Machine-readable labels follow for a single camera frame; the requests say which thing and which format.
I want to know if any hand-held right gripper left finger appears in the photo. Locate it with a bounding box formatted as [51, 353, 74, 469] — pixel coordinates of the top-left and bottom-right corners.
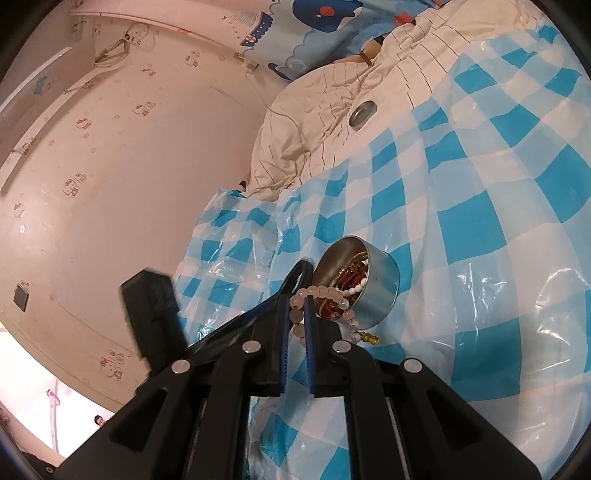
[60, 295, 290, 480]

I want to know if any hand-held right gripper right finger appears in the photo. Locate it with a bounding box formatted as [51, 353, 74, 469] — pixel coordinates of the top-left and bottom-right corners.
[304, 298, 541, 480]

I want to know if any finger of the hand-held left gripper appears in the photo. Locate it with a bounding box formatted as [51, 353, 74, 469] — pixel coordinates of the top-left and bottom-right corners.
[185, 259, 315, 366]

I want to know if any pink bead bracelet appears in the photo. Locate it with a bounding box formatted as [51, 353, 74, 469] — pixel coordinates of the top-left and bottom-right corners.
[288, 285, 382, 347]

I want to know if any white bead bracelet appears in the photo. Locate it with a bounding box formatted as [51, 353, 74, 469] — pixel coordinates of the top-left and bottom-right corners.
[341, 258, 371, 298]

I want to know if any red string bracelet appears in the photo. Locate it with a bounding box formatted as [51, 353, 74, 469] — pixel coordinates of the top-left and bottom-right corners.
[318, 253, 370, 320]

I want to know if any round metal tin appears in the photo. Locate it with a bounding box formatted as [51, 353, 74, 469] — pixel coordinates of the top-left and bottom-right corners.
[311, 236, 400, 321]

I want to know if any white striped quilt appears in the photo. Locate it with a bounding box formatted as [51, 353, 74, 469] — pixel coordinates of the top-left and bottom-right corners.
[247, 4, 546, 204]

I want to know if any blue checked plastic sheet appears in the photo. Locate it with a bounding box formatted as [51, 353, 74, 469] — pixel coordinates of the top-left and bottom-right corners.
[178, 23, 591, 480]

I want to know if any round metal tin lid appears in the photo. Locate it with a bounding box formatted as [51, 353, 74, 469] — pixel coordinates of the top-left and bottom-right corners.
[348, 100, 378, 127]

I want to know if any blue cartoon printed blanket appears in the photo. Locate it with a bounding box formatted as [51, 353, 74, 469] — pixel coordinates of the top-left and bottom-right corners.
[222, 0, 444, 84]

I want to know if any wall hook with cable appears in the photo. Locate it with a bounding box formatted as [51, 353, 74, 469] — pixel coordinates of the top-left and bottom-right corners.
[95, 36, 133, 64]

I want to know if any brown strap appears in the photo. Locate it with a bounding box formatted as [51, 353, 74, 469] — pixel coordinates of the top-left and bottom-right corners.
[359, 44, 384, 68]

